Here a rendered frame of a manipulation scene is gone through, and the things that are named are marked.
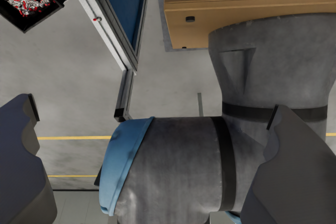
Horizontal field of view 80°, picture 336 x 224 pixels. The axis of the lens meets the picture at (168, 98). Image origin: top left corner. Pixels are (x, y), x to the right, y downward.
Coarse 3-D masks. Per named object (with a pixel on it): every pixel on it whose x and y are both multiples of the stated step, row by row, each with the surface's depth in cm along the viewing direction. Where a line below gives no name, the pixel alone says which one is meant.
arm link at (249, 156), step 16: (224, 128) 23; (240, 128) 23; (256, 128) 21; (320, 128) 21; (224, 144) 22; (240, 144) 22; (256, 144) 21; (224, 160) 21; (240, 160) 21; (256, 160) 21; (224, 176) 21; (240, 176) 21; (224, 192) 21; (240, 192) 21; (224, 208) 22; (240, 208) 22
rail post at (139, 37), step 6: (144, 0) 100; (144, 6) 99; (138, 12) 92; (144, 12) 96; (138, 18) 89; (144, 18) 95; (138, 24) 86; (138, 30) 83; (138, 36) 82; (132, 42) 79; (138, 42) 82; (138, 48) 80; (138, 54) 79
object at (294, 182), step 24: (288, 120) 9; (288, 144) 8; (312, 144) 8; (264, 168) 7; (288, 168) 7; (312, 168) 7; (264, 192) 6; (288, 192) 6; (312, 192) 6; (240, 216) 7; (264, 216) 6; (288, 216) 5; (312, 216) 6
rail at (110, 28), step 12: (84, 0) 52; (96, 0) 52; (108, 0) 59; (96, 12) 54; (108, 12) 58; (96, 24) 57; (108, 24) 57; (120, 24) 66; (108, 36) 61; (120, 36) 64; (120, 48) 64; (132, 48) 73; (120, 60) 68; (132, 60) 72
